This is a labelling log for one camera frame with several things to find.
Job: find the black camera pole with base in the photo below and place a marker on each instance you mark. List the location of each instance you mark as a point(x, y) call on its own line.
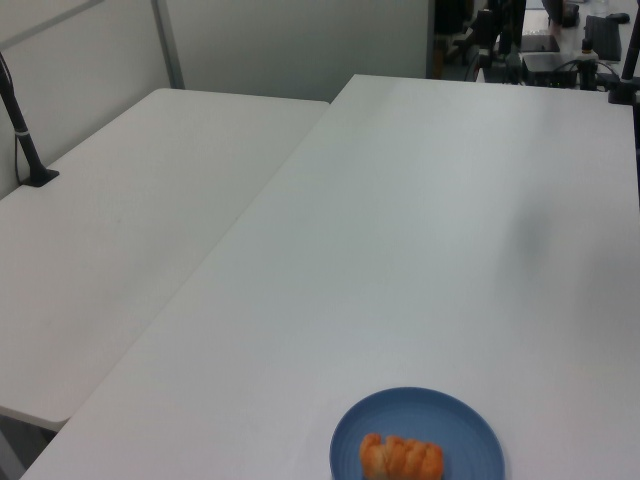
point(20, 132)

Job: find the blue round plate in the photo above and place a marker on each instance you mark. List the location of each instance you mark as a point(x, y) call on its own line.
point(425, 417)

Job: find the dark grey keyboard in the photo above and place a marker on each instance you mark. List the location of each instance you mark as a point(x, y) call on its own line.
point(604, 36)

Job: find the emergency stop button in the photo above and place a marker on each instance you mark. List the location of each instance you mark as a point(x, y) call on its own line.
point(588, 47)

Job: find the black electronics box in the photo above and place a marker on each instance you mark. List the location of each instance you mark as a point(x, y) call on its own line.
point(550, 70)

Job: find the orange braided bread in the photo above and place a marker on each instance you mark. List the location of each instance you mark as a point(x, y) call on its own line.
point(400, 456)

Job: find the flat black tray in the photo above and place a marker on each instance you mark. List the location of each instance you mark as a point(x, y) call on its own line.
point(540, 44)

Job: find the black computer mouse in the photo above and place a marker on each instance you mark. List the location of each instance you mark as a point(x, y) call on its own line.
point(619, 18)

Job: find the black pole with table clamp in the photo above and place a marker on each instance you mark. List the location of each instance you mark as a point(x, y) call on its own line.
point(625, 75)

